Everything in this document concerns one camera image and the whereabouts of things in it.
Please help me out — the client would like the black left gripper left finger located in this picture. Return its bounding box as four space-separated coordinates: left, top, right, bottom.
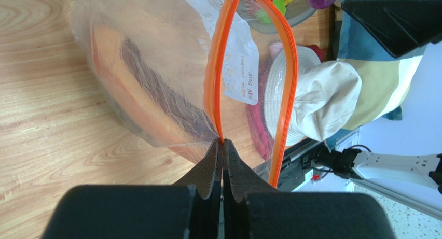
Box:
43 139 222 238

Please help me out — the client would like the green star fruit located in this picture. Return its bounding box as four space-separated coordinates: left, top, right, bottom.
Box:
255 0 286 24

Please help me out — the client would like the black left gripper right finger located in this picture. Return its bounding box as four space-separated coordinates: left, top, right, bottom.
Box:
223 140 395 238

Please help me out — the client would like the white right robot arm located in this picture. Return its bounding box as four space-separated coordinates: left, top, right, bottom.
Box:
220 0 441 238

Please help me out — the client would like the plaid pillow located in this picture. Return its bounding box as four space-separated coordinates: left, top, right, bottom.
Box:
325 0 426 150

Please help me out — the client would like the beige bucket hat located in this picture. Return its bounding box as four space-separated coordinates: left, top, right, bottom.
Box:
263 45 362 146

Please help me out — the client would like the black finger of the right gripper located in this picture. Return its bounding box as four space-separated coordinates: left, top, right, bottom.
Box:
341 0 441 58

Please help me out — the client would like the clear zip top bag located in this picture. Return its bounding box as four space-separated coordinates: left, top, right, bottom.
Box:
71 0 298 183

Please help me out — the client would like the magenta folded cloth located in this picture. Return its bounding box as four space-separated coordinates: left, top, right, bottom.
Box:
245 44 327 162

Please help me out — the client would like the grey food basin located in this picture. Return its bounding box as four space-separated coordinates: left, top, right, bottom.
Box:
224 0 319 35

